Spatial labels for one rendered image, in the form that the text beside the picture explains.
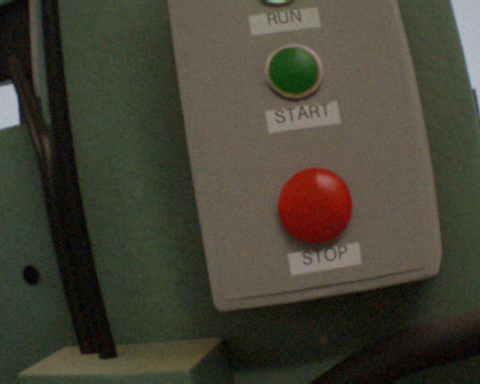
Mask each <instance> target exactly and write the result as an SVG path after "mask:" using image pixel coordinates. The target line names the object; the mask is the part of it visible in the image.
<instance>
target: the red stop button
mask: <svg viewBox="0 0 480 384"><path fill-rule="evenodd" d="M352 206H353V204H352V197H351V193H350V191H349V188H348V187H347V185H346V182H345V181H344V180H343V179H342V178H341V177H340V176H339V175H337V174H336V173H334V172H332V171H330V170H327V169H323V168H309V169H305V170H302V171H300V172H298V173H296V174H295V175H293V176H292V177H291V178H290V179H289V180H288V181H287V182H286V183H285V185H284V186H283V188H282V190H281V192H280V196H279V200H278V210H279V216H280V219H281V222H282V224H283V225H284V227H285V229H286V230H287V231H288V232H289V233H290V234H291V235H292V236H293V237H295V238H296V239H298V240H300V241H302V242H306V243H309V244H320V243H322V242H326V241H329V240H332V239H333V238H335V237H336V236H337V235H338V234H340V233H341V232H342V231H343V229H344V228H345V227H346V225H347V224H348V222H349V220H350V217H351V214H352Z"/></svg>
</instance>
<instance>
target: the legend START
mask: <svg viewBox="0 0 480 384"><path fill-rule="evenodd" d="M265 115H266V122H267V125H268V128H269V133H274V132H281V131H287V130H293V129H300V128H306V127H312V126H315V127H319V126H324V125H330V124H337V123H341V119H340V116H339V112H338V107H337V102H331V103H329V102H326V103H320V104H313V105H307V106H301V107H299V106H295V107H289V108H283V109H276V110H270V111H265Z"/></svg>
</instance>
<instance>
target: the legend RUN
mask: <svg viewBox="0 0 480 384"><path fill-rule="evenodd" d="M249 21H250V27H251V32H252V36H253V35H259V34H263V33H275V32H280V31H285V30H289V31H291V30H297V29H302V28H306V29H307V28H313V27H321V24H320V18H319V13H318V10H317V8H306V9H302V10H290V11H286V12H281V11H280V12H275V13H270V14H259V15H253V16H249Z"/></svg>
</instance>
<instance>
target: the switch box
mask: <svg viewBox="0 0 480 384"><path fill-rule="evenodd" d="M168 8H169V13H170V17H169V18H170V24H171V29H172V39H173V45H174V50H175V53H174V56H175V61H176V67H177V72H178V78H177V79H178V84H179V90H180V96H181V102H182V107H183V113H182V114H183V120H184V126H185V132H186V138H187V144H188V151H189V157H190V163H191V169H192V176H193V182H194V189H195V195H196V201H197V207H198V214H199V220H200V227H201V233H202V239H203V245H204V251H205V257H206V264H207V266H208V270H209V276H210V282H211V288H212V294H213V300H214V305H215V307H216V308H217V310H218V311H220V312H224V313H228V312H235V311H243V310H251V309H259V308H266V307H274V306H282V305H289V304H294V303H297V302H305V301H311V300H319V299H327V298H333V297H334V296H341V295H349V294H355V293H360V292H363V291H370V290H377V289H382V288H384V287H391V286H398V285H403V284H404V283H411V282H418V281H422V280H423V279H430V278H433V277H434V276H436V275H438V272H439V268H440V263H441V256H442V248H441V243H442V242H441V236H440V224H439V217H438V211H437V208H438V205H437V199H436V193H435V186H434V180H433V169H432V162H431V155H430V148H429V143H428V136H427V132H426V128H425V124H424V117H423V112H422V105H421V100H420V94H419V91H418V87H417V81H416V75H415V70H414V68H413V64H412V57H411V52H410V50H409V46H408V41H407V36H406V34H405V29H404V24H403V20H402V18H401V13H400V8H399V6H398V1H397V0H293V1H292V2H290V3H287V4H286V5H282V6H275V5H269V4H268V3H266V2H264V1H263V0H168ZM306 8H317V10H318V13H319V18H320V24H321V27H313V28H307V29H306V28H302V29H297V30H291V31H289V30H285V31H280V32H275V33H263V34H259V35H253V36H252V32H251V27H250V21H249V16H253V15H259V14H270V13H275V12H280V11H281V12H286V11H290V10H302V9H306ZM283 44H286V45H287V44H300V45H303V46H306V47H308V48H309V49H311V50H312V51H313V52H314V53H315V54H316V55H318V57H319V59H320V61H321V64H322V68H323V72H324V75H323V80H322V82H321V84H320V86H319V88H318V89H317V91H316V92H314V93H313V94H311V95H310V96H308V97H306V98H302V99H294V100H293V99H287V98H286V97H284V96H282V95H280V94H278V93H276V92H275V91H273V89H272V88H271V87H270V85H269V83H268V81H267V78H266V75H265V67H266V62H267V59H268V58H269V56H270V54H271V52H272V51H273V50H275V49H276V48H278V47H279V46H281V45H283ZM326 102H329V103H331V102H337V107H338V112H339V116H340V119H341V123H337V124H330V125H324V126H319V127H315V126H312V127H306V128H300V129H293V130H287V131H281V132H274V133H269V128H268V125H267V122H266V115H265V111H270V110H276V109H283V108H289V107H295V106H299V107H301V106H307V105H313V104H320V103H326ZM309 168H323V169H327V170H330V171H332V172H334V173H336V174H337V175H339V176H340V177H341V178H342V179H343V180H344V181H345V182H346V185H347V187H348V188H349V191H350V193H351V197H352V204H353V206H352V214H351V217H350V220H349V222H348V224H347V225H346V227H345V228H344V229H343V231H342V232H341V233H340V234H338V235H337V236H336V237H335V238H333V239H332V240H329V241H326V242H322V243H320V244H309V243H306V242H302V241H300V240H298V239H296V238H295V237H293V236H292V235H291V234H290V233H289V232H288V231H287V230H286V229H285V227H284V225H283V224H282V222H281V219H280V216H279V210H278V200H279V196H280V192H281V190H282V188H283V186H284V185H285V183H286V182H287V181H288V180H289V179H290V178H291V177H292V176H293V175H295V174H296V173H298V172H300V171H302V170H305V169H309ZM354 243H359V247H360V253H361V258H360V259H361V264H357V265H349V266H344V267H342V268H336V269H328V270H321V271H313V272H306V273H303V274H298V275H290V272H291V269H290V262H289V256H288V254H291V253H298V252H306V251H313V250H319V249H320V248H327V247H333V246H341V245H348V244H354Z"/></svg>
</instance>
